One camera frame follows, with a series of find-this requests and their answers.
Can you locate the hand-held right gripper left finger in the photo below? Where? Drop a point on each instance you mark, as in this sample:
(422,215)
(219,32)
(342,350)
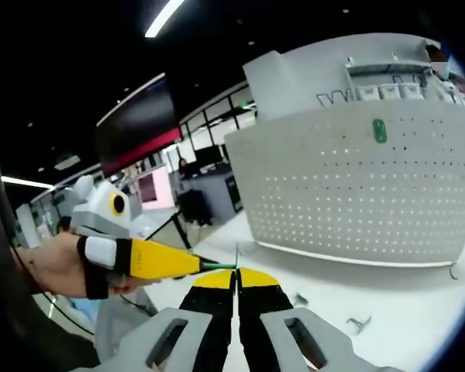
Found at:
(201,329)

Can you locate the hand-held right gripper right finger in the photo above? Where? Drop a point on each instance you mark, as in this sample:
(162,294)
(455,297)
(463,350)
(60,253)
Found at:
(267,329)

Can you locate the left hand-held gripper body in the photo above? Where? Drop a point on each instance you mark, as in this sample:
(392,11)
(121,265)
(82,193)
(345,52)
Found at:
(100,209)

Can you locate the green hook assembly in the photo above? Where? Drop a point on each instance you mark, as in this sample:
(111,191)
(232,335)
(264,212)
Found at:
(300,298)
(357,323)
(379,131)
(217,265)

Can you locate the white perforated mounting plate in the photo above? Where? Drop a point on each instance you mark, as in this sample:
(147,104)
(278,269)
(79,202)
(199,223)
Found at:
(333,201)

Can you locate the person's left hand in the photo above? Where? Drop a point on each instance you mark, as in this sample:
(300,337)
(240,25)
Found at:
(54,267)

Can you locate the black office chair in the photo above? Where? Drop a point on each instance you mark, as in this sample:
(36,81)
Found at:
(193,205)

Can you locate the grey cabinet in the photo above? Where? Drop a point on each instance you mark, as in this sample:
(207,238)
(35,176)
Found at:
(217,193)

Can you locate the ceiling light strip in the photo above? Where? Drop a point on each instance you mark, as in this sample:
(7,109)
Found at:
(162,19)

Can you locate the row of white storage bins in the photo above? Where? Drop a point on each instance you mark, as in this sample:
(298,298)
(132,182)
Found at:
(387,92)

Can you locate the row of white boxes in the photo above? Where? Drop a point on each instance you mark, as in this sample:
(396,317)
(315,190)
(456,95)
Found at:
(387,69)

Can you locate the large dark wall screen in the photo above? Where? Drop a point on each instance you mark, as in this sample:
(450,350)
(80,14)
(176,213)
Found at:
(139,124)

